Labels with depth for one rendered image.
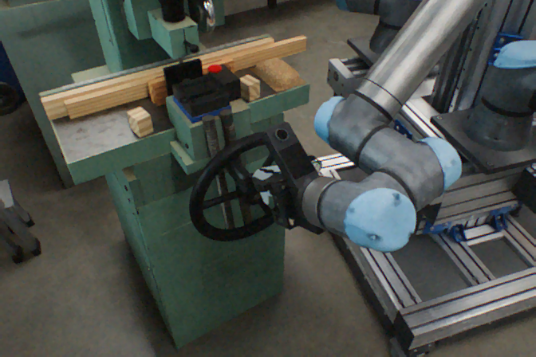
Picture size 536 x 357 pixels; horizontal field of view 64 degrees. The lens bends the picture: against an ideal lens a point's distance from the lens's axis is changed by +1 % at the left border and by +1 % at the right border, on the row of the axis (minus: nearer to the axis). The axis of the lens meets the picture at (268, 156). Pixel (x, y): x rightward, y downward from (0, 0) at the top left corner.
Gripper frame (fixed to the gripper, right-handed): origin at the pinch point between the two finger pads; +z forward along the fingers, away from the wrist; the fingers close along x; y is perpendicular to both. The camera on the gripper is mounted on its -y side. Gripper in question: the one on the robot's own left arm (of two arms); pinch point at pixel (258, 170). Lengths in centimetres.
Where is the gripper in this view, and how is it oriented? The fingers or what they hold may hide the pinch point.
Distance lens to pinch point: 80.7
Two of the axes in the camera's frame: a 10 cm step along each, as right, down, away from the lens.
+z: -4.5, -0.9, 8.9
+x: 8.5, -3.4, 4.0
